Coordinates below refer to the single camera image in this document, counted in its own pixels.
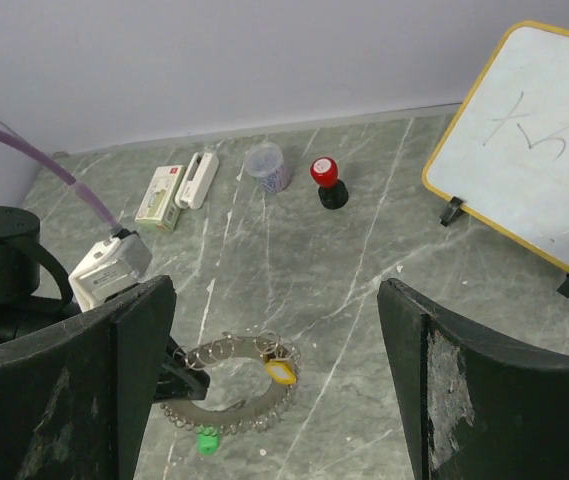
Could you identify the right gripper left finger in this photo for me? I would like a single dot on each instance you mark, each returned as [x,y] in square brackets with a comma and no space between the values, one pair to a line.
[75,396]

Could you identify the white stapler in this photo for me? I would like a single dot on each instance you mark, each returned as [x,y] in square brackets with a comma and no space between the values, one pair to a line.
[197,180]

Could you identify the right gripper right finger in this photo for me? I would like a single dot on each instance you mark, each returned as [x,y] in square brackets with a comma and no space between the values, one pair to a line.
[474,403]

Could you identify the white framed whiteboard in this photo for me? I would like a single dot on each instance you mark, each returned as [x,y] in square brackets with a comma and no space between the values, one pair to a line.
[504,158]

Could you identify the green tagged key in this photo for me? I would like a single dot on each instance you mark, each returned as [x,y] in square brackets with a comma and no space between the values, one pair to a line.
[208,440]

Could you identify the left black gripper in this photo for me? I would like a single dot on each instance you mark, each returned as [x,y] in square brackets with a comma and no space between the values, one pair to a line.
[34,288]

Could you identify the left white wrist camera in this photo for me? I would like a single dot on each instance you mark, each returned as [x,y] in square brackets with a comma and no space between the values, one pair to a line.
[109,268]

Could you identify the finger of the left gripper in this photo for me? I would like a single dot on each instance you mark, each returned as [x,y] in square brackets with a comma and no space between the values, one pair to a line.
[177,380]

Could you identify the clear plastic clip jar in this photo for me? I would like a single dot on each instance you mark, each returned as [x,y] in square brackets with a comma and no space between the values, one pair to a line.
[266,164]

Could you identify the green white staple box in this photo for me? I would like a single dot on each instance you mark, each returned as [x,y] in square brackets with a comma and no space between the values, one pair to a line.
[158,209]

